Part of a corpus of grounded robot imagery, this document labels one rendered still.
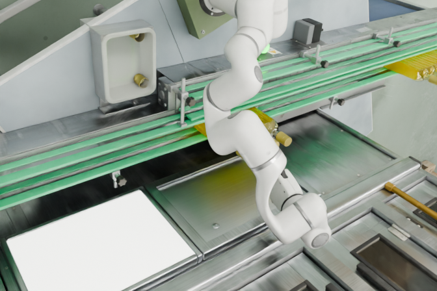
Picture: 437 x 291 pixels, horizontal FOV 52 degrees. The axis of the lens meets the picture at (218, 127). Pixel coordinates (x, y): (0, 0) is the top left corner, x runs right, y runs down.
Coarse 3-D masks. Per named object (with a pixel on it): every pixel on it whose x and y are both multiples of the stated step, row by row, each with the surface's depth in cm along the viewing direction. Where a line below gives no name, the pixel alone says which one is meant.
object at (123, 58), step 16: (128, 32) 130; (144, 32) 138; (112, 48) 137; (128, 48) 140; (144, 48) 141; (112, 64) 139; (128, 64) 143; (144, 64) 144; (112, 80) 142; (128, 80) 146; (144, 80) 147; (112, 96) 139; (128, 96) 140
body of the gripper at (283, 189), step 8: (280, 176) 123; (288, 176) 123; (280, 184) 121; (288, 184) 120; (296, 184) 120; (272, 192) 126; (280, 192) 121; (288, 192) 118; (296, 192) 118; (272, 200) 127; (280, 200) 122; (280, 208) 123
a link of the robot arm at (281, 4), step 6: (276, 0) 119; (282, 0) 120; (276, 6) 120; (282, 6) 121; (276, 12) 121; (282, 12) 122; (276, 18) 122; (282, 18) 123; (276, 24) 123; (282, 24) 124; (276, 30) 124; (282, 30) 126; (276, 36) 127
